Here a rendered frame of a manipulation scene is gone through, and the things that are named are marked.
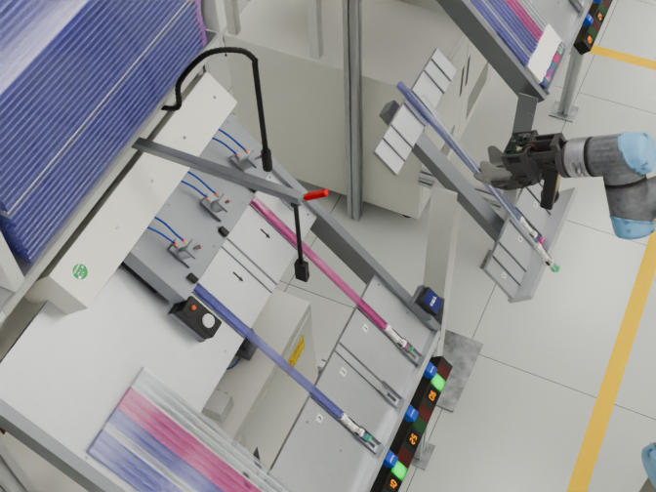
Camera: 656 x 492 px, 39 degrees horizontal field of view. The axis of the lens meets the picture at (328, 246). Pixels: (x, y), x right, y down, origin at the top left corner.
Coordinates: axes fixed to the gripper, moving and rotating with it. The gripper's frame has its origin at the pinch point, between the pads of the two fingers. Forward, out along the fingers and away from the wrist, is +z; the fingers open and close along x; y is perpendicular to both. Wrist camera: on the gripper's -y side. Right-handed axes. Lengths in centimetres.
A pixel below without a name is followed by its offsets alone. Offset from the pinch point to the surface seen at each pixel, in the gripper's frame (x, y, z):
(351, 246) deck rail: 21.6, 2.4, 21.0
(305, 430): 59, -9, 19
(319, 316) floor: -12, -63, 92
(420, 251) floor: -48, -72, 76
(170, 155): 46, 49, 16
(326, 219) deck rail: 21.3, 10.2, 22.9
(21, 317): 69, 35, 53
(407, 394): 38.4, -24.2, 13.5
